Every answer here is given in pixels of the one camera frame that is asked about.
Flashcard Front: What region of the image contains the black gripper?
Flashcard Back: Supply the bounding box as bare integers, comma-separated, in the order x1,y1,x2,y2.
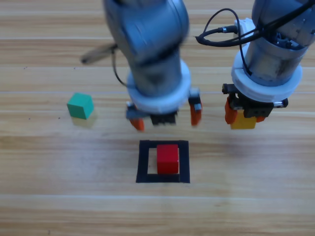
125,88,203,131
221,83,289,125

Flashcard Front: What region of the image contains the yellow wooden block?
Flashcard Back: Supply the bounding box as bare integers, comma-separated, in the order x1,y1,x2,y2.
230,109,256,130

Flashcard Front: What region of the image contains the red wooden block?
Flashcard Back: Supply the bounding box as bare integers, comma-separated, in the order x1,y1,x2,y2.
156,144,180,175

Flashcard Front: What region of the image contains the green wooden block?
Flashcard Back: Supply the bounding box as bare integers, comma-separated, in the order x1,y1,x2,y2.
66,92,95,120

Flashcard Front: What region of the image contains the black tape square outline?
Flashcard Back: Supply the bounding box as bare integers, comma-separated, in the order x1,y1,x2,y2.
135,140,191,184

